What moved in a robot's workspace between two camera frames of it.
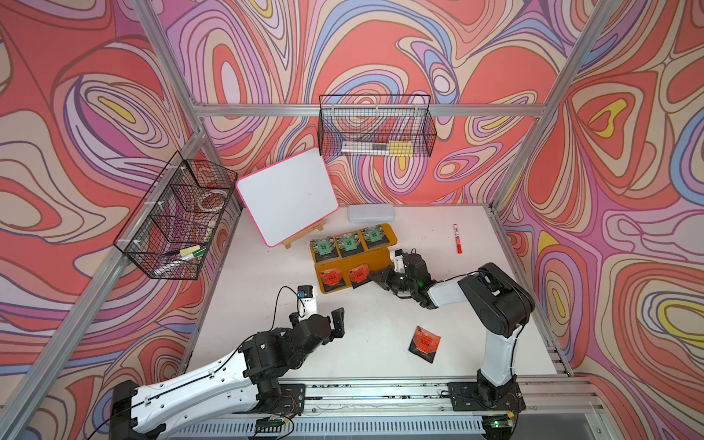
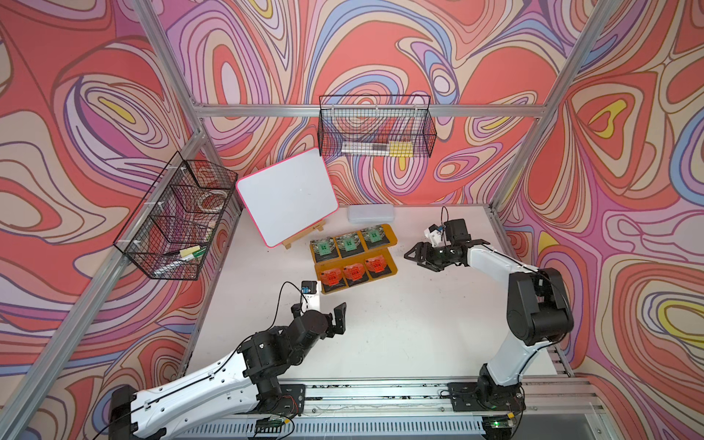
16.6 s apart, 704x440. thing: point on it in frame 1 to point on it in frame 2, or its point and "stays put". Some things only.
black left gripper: (339, 327) stays put
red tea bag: (424, 345) to (377, 266)
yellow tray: (352, 259) stays put
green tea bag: (375, 236) stays put
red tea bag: (332, 279) stays put
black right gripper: (385, 280) to (426, 247)
